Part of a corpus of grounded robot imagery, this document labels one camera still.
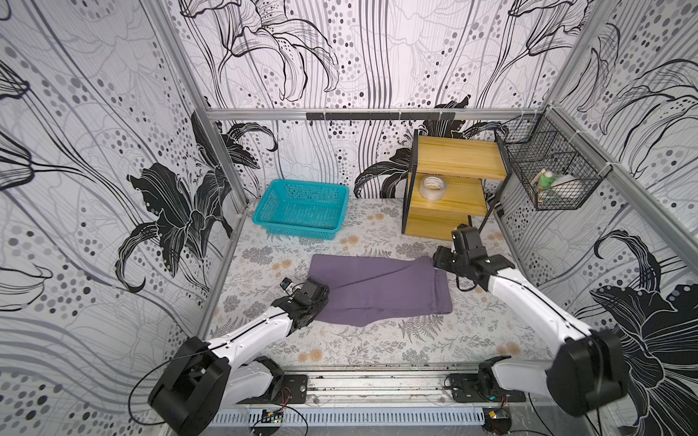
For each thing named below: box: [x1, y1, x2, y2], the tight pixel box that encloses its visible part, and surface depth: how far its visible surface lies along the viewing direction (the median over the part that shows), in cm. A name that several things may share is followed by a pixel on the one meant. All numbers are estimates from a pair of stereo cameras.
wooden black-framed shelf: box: [401, 128, 513, 241], surface depth 97 cm
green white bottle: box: [539, 170, 557, 189], surface depth 80 cm
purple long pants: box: [307, 254, 453, 327], surface depth 93 cm
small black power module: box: [482, 406, 512, 436], surface depth 71 cm
